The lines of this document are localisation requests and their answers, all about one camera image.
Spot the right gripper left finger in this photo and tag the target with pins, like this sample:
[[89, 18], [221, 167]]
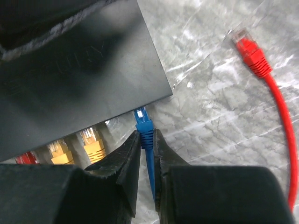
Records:
[[102, 193]]

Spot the black network switch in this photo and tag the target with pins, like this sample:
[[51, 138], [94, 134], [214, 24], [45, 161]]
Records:
[[105, 66]]

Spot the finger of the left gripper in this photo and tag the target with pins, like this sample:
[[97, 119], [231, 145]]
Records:
[[26, 25]]

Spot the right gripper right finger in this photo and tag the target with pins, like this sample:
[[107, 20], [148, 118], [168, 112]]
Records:
[[214, 194]]

